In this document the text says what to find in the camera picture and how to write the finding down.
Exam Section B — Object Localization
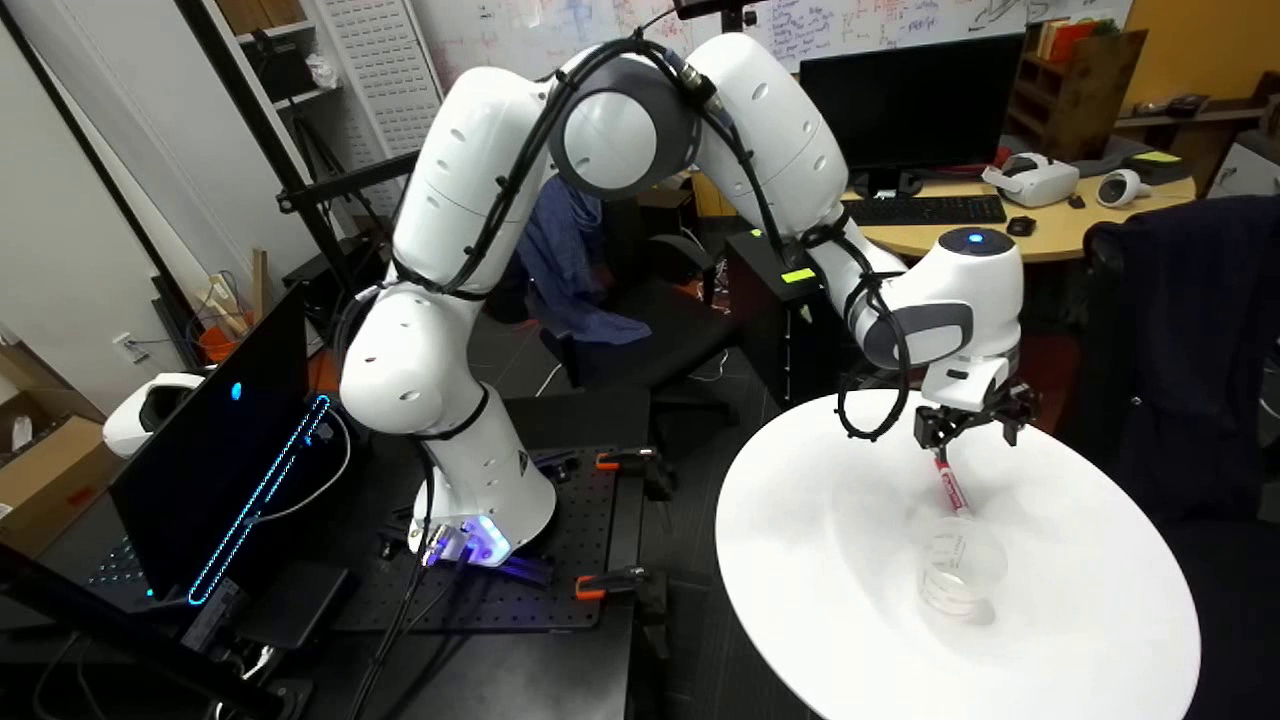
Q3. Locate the large cardboard box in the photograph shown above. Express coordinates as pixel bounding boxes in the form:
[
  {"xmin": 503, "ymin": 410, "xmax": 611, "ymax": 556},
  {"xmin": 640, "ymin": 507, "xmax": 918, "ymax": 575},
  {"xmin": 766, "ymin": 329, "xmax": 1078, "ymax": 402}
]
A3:
[{"xmin": 0, "ymin": 336, "xmax": 122, "ymax": 556}]

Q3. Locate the orange black clamp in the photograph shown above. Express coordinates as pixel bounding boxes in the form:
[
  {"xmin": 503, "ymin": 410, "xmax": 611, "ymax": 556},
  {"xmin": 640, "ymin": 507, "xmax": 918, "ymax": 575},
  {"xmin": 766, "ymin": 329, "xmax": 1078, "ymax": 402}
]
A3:
[
  {"xmin": 591, "ymin": 445, "xmax": 680, "ymax": 503},
  {"xmin": 570, "ymin": 562, "xmax": 670, "ymax": 627}
]

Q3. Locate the blue jacket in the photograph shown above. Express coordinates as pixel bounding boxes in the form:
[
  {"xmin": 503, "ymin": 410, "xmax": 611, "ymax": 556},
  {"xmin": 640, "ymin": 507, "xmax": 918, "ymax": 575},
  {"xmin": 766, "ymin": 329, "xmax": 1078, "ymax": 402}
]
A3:
[{"xmin": 510, "ymin": 173, "xmax": 657, "ymax": 352}]

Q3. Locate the black office chair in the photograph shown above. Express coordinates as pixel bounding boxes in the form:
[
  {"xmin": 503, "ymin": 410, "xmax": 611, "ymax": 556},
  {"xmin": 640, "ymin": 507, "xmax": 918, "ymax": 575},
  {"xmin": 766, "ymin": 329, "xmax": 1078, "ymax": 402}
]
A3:
[{"xmin": 522, "ymin": 215, "xmax": 782, "ymax": 430}]

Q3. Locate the black computer tower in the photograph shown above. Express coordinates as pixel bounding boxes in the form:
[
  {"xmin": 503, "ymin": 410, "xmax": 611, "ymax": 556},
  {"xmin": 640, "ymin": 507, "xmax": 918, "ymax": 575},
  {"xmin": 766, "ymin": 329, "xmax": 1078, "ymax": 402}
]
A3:
[
  {"xmin": 109, "ymin": 284, "xmax": 357, "ymax": 610},
  {"xmin": 723, "ymin": 222, "xmax": 850, "ymax": 402}
]

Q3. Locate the dark jacket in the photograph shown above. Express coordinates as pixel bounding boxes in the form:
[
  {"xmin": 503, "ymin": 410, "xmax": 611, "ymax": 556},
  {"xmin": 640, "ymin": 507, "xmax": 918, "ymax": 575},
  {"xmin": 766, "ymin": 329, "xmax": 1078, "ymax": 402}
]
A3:
[{"xmin": 1074, "ymin": 195, "xmax": 1280, "ymax": 522}]

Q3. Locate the white VR headset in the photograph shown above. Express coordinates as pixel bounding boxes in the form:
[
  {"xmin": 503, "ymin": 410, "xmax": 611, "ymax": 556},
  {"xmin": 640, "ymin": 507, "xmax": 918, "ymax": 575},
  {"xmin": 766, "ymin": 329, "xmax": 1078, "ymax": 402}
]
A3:
[{"xmin": 980, "ymin": 146, "xmax": 1084, "ymax": 211}]

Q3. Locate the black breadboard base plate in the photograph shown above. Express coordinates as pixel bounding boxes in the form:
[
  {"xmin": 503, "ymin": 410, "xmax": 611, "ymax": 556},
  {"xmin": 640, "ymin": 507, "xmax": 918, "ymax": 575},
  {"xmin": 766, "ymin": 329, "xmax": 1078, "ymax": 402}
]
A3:
[{"xmin": 34, "ymin": 391, "xmax": 642, "ymax": 720}]

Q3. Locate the wooden desk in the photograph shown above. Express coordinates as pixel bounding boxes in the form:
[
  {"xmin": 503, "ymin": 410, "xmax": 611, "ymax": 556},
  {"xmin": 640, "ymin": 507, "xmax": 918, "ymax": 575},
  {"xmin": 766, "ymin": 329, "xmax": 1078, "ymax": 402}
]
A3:
[{"xmin": 691, "ymin": 165, "xmax": 1203, "ymax": 267}]

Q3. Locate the white round device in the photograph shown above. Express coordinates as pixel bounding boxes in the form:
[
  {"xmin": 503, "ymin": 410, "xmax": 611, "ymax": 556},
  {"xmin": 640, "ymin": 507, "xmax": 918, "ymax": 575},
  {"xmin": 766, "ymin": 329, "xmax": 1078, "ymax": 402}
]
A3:
[{"xmin": 99, "ymin": 369, "xmax": 211, "ymax": 458}]

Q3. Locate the wooden shelf unit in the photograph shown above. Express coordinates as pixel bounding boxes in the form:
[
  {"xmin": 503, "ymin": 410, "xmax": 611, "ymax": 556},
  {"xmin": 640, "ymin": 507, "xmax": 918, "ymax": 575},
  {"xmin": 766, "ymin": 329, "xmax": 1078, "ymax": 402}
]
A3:
[{"xmin": 1004, "ymin": 17, "xmax": 1152, "ymax": 165}]

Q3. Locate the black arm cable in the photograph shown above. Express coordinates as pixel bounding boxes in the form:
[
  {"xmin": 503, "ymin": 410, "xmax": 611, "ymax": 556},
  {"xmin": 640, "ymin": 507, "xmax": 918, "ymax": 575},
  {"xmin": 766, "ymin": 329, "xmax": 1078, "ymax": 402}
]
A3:
[{"xmin": 383, "ymin": 35, "xmax": 932, "ymax": 445}]

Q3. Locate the white VR controller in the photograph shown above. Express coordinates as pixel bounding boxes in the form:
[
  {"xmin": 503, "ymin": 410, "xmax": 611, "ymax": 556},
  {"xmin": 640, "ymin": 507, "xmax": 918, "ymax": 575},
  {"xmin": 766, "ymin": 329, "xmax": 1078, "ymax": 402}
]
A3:
[{"xmin": 1092, "ymin": 165, "xmax": 1152, "ymax": 208}]

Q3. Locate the red marker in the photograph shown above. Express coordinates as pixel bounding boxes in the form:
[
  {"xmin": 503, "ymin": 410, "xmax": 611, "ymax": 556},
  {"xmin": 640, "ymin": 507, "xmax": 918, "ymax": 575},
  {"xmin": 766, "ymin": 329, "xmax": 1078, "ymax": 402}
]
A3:
[{"xmin": 926, "ymin": 445, "xmax": 967, "ymax": 517}]

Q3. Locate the black tripod bar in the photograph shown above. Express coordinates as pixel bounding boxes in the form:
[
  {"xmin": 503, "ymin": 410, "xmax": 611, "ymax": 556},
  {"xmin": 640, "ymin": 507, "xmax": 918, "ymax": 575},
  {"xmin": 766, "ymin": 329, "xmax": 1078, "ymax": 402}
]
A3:
[{"xmin": 0, "ymin": 537, "xmax": 292, "ymax": 720}]

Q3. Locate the grey box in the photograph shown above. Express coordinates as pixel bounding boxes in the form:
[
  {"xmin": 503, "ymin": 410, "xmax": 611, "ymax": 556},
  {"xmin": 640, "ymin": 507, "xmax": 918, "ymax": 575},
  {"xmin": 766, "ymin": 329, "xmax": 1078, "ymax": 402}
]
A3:
[{"xmin": 1203, "ymin": 123, "xmax": 1280, "ymax": 203}]

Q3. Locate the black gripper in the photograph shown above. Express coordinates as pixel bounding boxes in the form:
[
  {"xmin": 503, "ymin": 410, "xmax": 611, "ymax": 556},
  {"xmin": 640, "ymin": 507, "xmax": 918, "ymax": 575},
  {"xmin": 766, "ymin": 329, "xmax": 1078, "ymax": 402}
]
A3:
[{"xmin": 913, "ymin": 385, "xmax": 1035, "ymax": 453}]

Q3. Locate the black metal shelf frame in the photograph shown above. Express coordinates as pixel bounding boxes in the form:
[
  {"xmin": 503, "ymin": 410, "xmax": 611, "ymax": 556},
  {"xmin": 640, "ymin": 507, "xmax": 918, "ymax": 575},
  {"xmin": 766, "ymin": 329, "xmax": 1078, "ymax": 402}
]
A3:
[{"xmin": 170, "ymin": 0, "xmax": 415, "ymax": 271}]

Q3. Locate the black keyboard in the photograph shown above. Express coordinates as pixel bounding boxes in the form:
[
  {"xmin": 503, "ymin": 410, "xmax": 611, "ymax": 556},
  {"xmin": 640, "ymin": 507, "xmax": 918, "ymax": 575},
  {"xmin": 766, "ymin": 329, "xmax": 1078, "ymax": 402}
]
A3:
[{"xmin": 843, "ymin": 190, "xmax": 1012, "ymax": 228}]

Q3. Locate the whiteboard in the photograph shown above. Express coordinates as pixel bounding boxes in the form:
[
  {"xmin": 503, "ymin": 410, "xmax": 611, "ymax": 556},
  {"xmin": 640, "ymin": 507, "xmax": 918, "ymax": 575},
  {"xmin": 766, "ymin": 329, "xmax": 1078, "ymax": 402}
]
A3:
[{"xmin": 411, "ymin": 0, "xmax": 1136, "ymax": 77}]

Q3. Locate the black computer monitor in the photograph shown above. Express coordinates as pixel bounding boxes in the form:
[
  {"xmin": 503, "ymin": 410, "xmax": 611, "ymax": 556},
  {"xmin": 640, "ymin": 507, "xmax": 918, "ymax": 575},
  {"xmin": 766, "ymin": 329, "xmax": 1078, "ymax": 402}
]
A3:
[{"xmin": 797, "ymin": 30, "xmax": 1032, "ymax": 183}]

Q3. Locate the white perforated panel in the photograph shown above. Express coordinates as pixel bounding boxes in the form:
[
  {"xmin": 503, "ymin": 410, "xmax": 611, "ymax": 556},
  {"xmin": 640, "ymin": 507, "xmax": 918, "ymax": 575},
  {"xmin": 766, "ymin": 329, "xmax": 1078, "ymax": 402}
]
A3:
[{"xmin": 309, "ymin": 0, "xmax": 453, "ymax": 155}]

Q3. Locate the black power brick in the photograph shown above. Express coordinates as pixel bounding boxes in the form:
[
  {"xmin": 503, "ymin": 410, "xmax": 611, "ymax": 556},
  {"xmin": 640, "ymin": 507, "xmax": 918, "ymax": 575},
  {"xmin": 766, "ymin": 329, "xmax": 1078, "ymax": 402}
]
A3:
[{"xmin": 245, "ymin": 556, "xmax": 350, "ymax": 650}]

